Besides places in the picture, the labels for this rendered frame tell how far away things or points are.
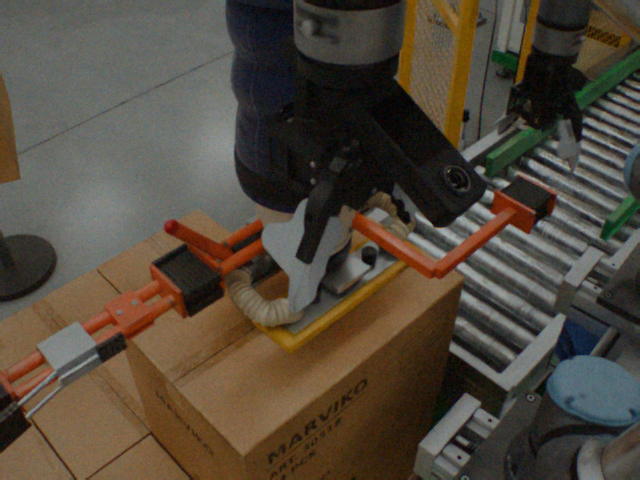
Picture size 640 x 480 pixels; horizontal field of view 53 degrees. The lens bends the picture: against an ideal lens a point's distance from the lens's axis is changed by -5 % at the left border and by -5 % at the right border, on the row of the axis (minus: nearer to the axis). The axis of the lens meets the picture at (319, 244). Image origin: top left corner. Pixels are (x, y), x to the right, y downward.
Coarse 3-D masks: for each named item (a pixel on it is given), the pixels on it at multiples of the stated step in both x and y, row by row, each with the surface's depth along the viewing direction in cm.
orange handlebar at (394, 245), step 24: (360, 216) 114; (504, 216) 114; (240, 240) 111; (384, 240) 110; (480, 240) 110; (240, 264) 107; (408, 264) 108; (432, 264) 105; (456, 264) 107; (144, 288) 101; (120, 312) 97; (144, 312) 97; (24, 360) 91; (24, 384) 88; (48, 384) 90
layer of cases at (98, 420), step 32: (192, 224) 212; (128, 256) 201; (160, 256) 201; (64, 288) 191; (96, 288) 191; (128, 288) 191; (32, 320) 181; (64, 320) 181; (0, 352) 173; (32, 352) 173; (96, 384) 166; (128, 384) 166; (64, 416) 158; (96, 416) 158; (128, 416) 159; (416, 416) 164; (32, 448) 151; (64, 448) 152; (96, 448) 152; (128, 448) 152; (160, 448) 152; (384, 448) 158; (416, 448) 179
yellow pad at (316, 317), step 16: (368, 240) 127; (368, 256) 120; (384, 256) 123; (384, 272) 121; (400, 272) 123; (320, 288) 117; (352, 288) 117; (368, 288) 118; (320, 304) 115; (336, 304) 115; (352, 304) 116; (304, 320) 112; (320, 320) 113; (336, 320) 115; (272, 336) 111; (288, 336) 110; (304, 336) 110; (288, 352) 109
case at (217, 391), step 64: (192, 320) 129; (384, 320) 129; (448, 320) 143; (192, 384) 118; (256, 384) 118; (320, 384) 118; (384, 384) 136; (192, 448) 132; (256, 448) 110; (320, 448) 129
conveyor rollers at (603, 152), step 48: (624, 96) 279; (624, 144) 252; (576, 192) 226; (624, 192) 224; (528, 240) 207; (576, 240) 205; (624, 240) 210; (480, 288) 193; (528, 288) 191; (480, 336) 177; (528, 336) 177
